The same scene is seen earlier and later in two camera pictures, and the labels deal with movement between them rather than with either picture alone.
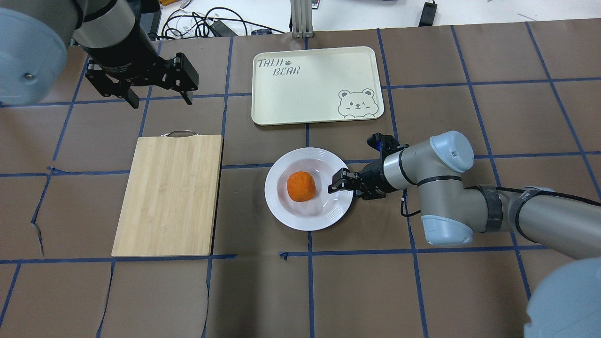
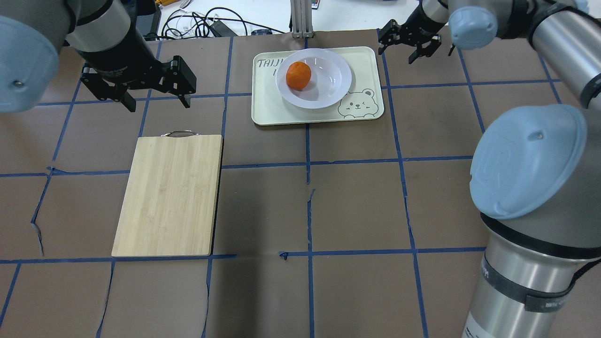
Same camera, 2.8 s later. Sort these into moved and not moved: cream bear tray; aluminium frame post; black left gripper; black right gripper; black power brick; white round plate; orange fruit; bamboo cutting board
Moved: white round plate; orange fruit; black right gripper
Not moved: cream bear tray; black power brick; black left gripper; bamboo cutting board; aluminium frame post
